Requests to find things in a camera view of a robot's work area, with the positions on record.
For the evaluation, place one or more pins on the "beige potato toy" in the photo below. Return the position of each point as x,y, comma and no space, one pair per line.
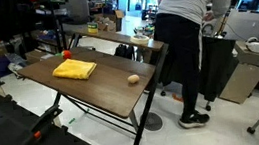
133,79

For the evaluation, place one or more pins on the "orange yellow towel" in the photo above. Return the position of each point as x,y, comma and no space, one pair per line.
73,69

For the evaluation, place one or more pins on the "red tomato toy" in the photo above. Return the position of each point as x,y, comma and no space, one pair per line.
66,54

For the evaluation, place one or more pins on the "black backpack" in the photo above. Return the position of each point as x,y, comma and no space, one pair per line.
123,51

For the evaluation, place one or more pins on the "open flap cardboard box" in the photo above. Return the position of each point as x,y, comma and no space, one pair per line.
109,24

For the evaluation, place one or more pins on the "round metal floor drain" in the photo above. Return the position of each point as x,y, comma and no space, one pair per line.
154,121

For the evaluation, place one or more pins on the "yellow green can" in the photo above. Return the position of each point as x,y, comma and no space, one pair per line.
92,28

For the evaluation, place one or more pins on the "black draped cart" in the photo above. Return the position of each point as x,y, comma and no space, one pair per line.
217,61

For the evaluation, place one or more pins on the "black clamp with orange trigger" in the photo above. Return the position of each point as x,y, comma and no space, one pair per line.
46,117

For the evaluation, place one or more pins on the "black shelving unit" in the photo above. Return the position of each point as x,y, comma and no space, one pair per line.
51,12

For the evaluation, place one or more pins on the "beige cabinet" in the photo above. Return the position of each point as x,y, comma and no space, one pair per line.
242,83

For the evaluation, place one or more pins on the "wooden desk with black frame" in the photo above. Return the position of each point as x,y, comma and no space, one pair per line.
104,86

